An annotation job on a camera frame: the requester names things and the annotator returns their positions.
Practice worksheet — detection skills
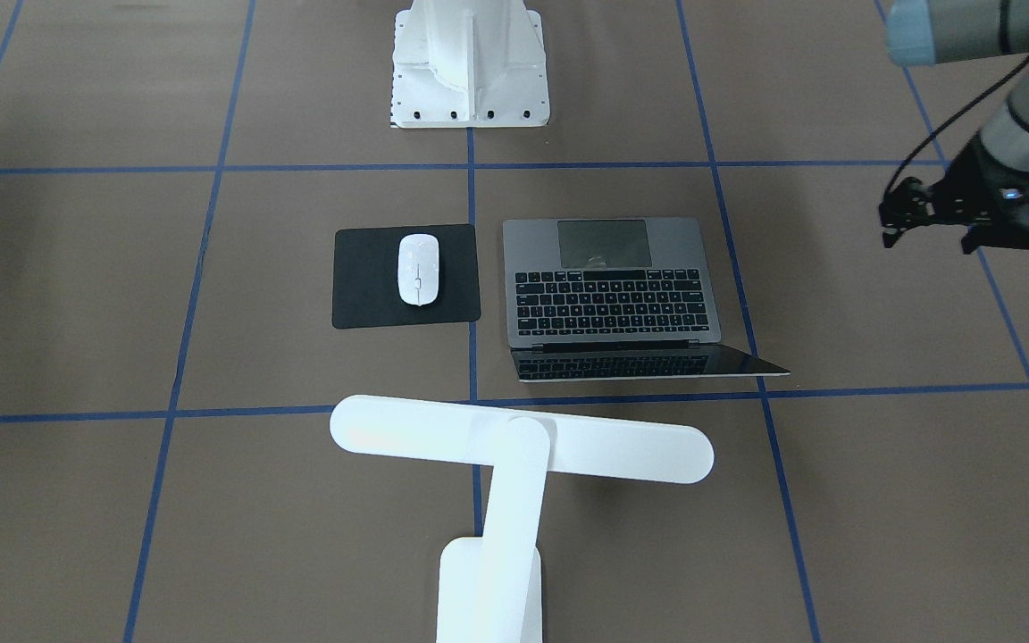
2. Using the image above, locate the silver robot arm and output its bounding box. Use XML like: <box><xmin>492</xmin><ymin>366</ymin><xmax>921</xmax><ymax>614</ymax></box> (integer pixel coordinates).
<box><xmin>878</xmin><ymin>1</ymin><xmax>1029</xmax><ymax>254</ymax></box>

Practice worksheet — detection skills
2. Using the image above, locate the black mouse pad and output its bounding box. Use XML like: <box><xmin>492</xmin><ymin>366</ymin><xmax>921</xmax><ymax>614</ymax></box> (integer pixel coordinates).
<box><xmin>331</xmin><ymin>224</ymin><xmax>481</xmax><ymax>330</ymax></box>

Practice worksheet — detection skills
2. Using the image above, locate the white pillar mount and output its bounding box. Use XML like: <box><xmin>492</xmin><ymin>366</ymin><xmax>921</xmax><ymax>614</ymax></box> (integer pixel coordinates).
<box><xmin>389</xmin><ymin>1</ymin><xmax>551</xmax><ymax>128</ymax></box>

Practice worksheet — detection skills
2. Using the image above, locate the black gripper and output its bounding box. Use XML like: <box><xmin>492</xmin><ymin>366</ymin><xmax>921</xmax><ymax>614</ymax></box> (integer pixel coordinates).
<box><xmin>930</xmin><ymin>137</ymin><xmax>1029</xmax><ymax>254</ymax></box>

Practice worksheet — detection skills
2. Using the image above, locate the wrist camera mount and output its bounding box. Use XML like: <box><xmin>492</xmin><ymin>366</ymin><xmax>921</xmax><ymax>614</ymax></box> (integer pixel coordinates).
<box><xmin>877</xmin><ymin>178</ymin><xmax>935</xmax><ymax>249</ymax></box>

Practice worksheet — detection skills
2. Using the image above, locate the silver laptop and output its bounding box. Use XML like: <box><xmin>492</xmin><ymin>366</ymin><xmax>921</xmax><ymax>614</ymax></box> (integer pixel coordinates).
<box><xmin>502</xmin><ymin>216</ymin><xmax>788</xmax><ymax>383</ymax></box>

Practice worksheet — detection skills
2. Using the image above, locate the white desk lamp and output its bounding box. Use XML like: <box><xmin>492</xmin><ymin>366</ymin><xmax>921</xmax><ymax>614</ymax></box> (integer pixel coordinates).
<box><xmin>330</xmin><ymin>395</ymin><xmax>715</xmax><ymax>642</ymax></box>

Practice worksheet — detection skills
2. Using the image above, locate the white computer mouse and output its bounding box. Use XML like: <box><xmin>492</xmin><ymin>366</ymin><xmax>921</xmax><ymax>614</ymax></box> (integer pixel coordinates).
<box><xmin>397</xmin><ymin>233</ymin><xmax>440</xmax><ymax>308</ymax></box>

